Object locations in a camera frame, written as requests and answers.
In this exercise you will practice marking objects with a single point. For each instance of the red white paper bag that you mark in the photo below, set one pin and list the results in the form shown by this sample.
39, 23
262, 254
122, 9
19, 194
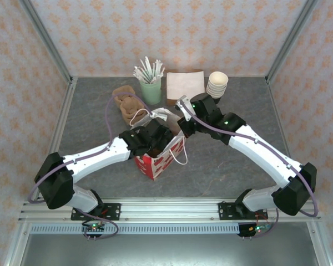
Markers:
155, 169

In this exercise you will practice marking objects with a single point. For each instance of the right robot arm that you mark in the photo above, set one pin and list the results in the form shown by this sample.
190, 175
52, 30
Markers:
261, 158

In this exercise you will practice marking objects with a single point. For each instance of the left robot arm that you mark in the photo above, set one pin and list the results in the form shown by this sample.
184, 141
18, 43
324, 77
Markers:
100, 155

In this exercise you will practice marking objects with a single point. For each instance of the stack of white napkins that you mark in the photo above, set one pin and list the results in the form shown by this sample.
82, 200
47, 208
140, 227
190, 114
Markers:
172, 102

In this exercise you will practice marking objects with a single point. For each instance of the stack of paper cups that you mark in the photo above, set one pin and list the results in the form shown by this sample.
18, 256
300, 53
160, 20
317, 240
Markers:
217, 79

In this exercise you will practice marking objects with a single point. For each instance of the mint green holder cup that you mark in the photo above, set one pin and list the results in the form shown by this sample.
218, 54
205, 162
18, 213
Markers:
151, 92

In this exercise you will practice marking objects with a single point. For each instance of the stack of pulp cup carriers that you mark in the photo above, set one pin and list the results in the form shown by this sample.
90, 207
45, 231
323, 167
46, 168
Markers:
125, 94

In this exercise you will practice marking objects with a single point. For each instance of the white wrapped straw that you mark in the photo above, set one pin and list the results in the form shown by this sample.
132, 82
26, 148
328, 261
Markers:
162, 69
136, 70
157, 63
146, 61
142, 64

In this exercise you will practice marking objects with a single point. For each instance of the left controller board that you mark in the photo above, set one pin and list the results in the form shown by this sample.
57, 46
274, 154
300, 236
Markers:
94, 227

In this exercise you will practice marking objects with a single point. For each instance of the controller board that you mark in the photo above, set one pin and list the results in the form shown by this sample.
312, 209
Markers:
94, 227
255, 229

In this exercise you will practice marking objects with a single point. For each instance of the right controller board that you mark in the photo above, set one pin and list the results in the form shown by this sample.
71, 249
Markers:
255, 229

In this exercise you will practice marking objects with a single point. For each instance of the grey metal shelf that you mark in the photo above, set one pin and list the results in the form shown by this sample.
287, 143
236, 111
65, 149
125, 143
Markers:
169, 252

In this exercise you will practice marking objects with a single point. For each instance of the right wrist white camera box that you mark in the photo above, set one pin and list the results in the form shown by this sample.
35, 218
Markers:
183, 108

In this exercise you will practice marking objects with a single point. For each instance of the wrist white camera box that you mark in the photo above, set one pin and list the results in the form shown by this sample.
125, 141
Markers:
158, 116
183, 108

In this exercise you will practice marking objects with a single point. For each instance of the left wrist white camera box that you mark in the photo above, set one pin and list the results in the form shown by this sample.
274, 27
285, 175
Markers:
158, 116

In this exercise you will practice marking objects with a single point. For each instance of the right aluminium table rail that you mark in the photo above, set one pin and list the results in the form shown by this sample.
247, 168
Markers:
277, 110

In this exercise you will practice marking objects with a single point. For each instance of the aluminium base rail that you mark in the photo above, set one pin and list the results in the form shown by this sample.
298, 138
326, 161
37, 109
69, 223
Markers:
169, 207

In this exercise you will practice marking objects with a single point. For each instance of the left black mount plate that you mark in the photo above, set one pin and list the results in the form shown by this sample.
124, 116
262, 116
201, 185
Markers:
113, 210

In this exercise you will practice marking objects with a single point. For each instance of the black mount plate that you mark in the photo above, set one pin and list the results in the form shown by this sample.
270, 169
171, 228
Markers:
113, 210
224, 210

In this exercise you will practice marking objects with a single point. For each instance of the right black mount plate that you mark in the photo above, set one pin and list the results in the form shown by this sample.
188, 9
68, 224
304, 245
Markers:
224, 210

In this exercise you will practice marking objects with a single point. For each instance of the right aluminium frame post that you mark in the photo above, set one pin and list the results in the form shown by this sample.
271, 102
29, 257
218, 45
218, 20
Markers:
292, 38

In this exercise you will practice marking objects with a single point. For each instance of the aluminium frame post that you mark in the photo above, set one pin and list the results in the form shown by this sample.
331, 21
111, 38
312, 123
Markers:
292, 38
47, 38

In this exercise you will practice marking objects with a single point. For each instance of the left aluminium frame post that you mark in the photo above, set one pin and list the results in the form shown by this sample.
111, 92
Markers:
47, 38

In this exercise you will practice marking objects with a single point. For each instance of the left lower frame post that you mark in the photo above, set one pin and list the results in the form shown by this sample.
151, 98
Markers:
16, 246

